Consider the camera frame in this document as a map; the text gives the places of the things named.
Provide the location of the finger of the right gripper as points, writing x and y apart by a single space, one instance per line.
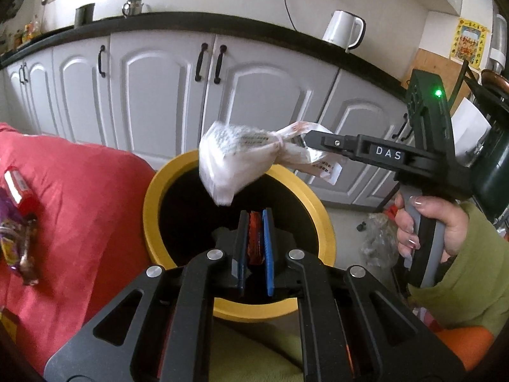
344 145

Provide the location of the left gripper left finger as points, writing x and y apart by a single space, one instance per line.
158 328

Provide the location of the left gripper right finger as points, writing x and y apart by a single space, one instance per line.
351 327

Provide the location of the white plastic bag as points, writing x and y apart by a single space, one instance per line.
232 156

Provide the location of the purple snack wrapper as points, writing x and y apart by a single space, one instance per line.
17 236

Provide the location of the red plastic bottle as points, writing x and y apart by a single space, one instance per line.
20 192

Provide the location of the green sleeve right forearm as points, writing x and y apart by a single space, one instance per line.
474 290

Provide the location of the yellow rimmed trash bin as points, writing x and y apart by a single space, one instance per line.
181 220

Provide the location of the right hand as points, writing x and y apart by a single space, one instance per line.
454 218

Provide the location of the black countertop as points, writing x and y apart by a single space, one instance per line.
215 24

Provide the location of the white electric kettle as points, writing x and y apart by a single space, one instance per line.
345 30

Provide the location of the red floral tablecloth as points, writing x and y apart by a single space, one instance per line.
90 241

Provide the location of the white lower cabinets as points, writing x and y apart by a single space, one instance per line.
155 93

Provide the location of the small metal teapot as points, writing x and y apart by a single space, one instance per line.
132 8

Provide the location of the black cylindrical canister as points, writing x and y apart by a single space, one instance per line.
84 15

